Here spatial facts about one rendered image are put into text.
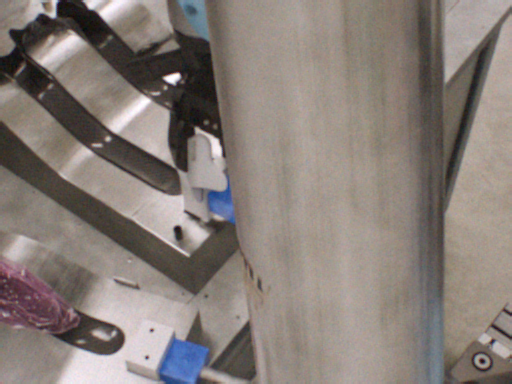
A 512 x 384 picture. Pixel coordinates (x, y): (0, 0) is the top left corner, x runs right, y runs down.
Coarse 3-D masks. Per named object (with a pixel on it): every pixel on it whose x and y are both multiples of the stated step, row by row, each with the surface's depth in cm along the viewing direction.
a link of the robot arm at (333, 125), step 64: (256, 0) 25; (320, 0) 25; (384, 0) 25; (256, 64) 26; (320, 64) 26; (384, 64) 26; (256, 128) 28; (320, 128) 27; (384, 128) 27; (256, 192) 29; (320, 192) 28; (384, 192) 28; (256, 256) 31; (320, 256) 29; (384, 256) 29; (256, 320) 33; (320, 320) 31; (384, 320) 31
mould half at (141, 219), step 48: (96, 0) 108; (0, 48) 114; (48, 48) 103; (0, 96) 98; (96, 96) 102; (144, 96) 104; (0, 144) 103; (48, 144) 98; (144, 144) 100; (48, 192) 104; (96, 192) 95; (144, 192) 95; (144, 240) 94; (192, 240) 90; (192, 288) 95
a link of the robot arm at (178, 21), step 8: (168, 0) 71; (176, 0) 70; (168, 8) 72; (176, 8) 71; (176, 16) 71; (184, 16) 71; (176, 24) 72; (184, 24) 71; (184, 32) 72; (192, 32) 71
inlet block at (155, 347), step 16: (144, 320) 85; (144, 336) 84; (160, 336) 84; (128, 352) 83; (144, 352) 83; (160, 352) 83; (176, 352) 84; (192, 352) 84; (208, 352) 85; (128, 368) 84; (144, 368) 83; (160, 368) 83; (176, 368) 83; (192, 368) 83; (208, 368) 84
